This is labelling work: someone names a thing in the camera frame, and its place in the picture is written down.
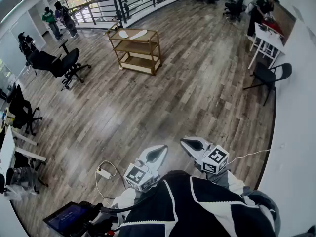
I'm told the brown table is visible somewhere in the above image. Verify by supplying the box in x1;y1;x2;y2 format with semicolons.
261;1;297;46

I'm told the wooden three-tier cart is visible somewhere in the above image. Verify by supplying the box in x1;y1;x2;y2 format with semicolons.
105;21;162;76

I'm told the person's right forearm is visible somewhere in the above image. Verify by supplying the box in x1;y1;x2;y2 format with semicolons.
206;168;247;195

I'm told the white desk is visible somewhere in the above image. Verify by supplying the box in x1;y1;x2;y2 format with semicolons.
0;126;46;180

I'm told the white power cable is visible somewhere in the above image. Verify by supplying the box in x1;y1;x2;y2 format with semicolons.
95;160;118;199

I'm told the black office chair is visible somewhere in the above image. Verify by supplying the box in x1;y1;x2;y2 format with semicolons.
31;39;92;91
6;82;43;137
223;0;247;23

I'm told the black tablet screen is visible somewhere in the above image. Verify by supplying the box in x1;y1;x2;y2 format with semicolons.
43;201;99;237

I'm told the black metal railing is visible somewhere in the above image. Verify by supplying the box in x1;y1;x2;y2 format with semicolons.
68;0;193;27

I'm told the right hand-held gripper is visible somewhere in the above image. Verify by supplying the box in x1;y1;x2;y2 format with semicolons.
180;136;229;175

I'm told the clear plastic bag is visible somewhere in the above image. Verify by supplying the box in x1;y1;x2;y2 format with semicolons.
4;166;40;201

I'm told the white table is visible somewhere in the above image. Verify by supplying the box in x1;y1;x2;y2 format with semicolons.
248;22;286;70

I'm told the black folding chair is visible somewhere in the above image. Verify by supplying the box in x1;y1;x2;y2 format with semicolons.
243;62;293;106

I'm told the person's left forearm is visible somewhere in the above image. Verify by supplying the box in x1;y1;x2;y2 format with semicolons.
111;188;141;208

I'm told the white power strip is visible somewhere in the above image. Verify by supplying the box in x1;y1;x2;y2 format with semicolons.
96;168;112;180

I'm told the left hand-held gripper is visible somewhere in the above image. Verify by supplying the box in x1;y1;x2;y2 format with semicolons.
123;145;168;192

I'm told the red cloth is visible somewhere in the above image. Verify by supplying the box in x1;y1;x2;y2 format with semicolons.
261;18;284;38

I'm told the person's black white jacket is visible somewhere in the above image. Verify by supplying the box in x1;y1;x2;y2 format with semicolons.
111;170;282;237

